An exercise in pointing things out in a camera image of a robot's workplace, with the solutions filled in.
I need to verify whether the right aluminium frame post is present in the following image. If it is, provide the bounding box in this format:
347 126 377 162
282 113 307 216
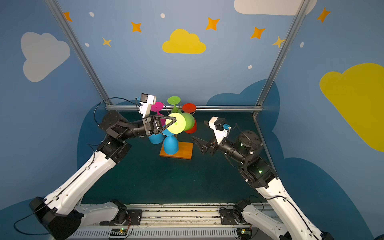
253 0 311 120

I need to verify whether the green wine glass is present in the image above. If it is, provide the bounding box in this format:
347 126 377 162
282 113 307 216
167 96 182 114
167 113 186 134

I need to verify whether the left small circuit board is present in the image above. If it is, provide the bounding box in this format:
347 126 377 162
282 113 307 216
109 228 128 240

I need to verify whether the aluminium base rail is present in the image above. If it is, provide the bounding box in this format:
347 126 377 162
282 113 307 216
65 204 279 240

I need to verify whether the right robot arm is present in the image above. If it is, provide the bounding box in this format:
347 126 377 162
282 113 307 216
192 117 333 240

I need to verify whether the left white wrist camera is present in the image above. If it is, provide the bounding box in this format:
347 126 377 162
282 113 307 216
138 93 157 119

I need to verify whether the red wine glass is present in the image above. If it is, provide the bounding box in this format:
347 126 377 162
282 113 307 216
183 103 197 134

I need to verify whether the blue wine glass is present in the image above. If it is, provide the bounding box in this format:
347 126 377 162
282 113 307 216
149 134 164 145
162 129 179 155

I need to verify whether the wooden base wire glass rack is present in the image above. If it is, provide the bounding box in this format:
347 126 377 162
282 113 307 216
160 131 193 160

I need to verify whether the small circuit board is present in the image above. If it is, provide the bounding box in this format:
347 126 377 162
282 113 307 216
109 228 128 240
236 228 253 240

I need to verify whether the pink wine glass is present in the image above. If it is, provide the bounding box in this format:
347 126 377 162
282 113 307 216
151 102 166 126

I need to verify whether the back aluminium frame bar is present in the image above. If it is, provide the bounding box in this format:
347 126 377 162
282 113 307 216
106 105 263 112

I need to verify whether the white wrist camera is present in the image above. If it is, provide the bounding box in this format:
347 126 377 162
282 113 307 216
138 93 157 119
208 117 232 145

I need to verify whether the right small circuit board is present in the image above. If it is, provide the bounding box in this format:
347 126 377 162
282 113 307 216
236 228 253 240

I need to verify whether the left aluminium frame post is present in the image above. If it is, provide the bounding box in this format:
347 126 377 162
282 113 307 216
45 0 113 109

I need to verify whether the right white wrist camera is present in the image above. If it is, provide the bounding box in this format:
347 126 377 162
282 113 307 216
208 117 232 145

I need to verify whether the aluminium frame post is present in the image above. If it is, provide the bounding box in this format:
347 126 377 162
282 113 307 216
253 0 311 120
45 0 113 109

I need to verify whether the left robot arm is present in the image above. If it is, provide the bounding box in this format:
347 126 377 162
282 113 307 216
30 94 177 240

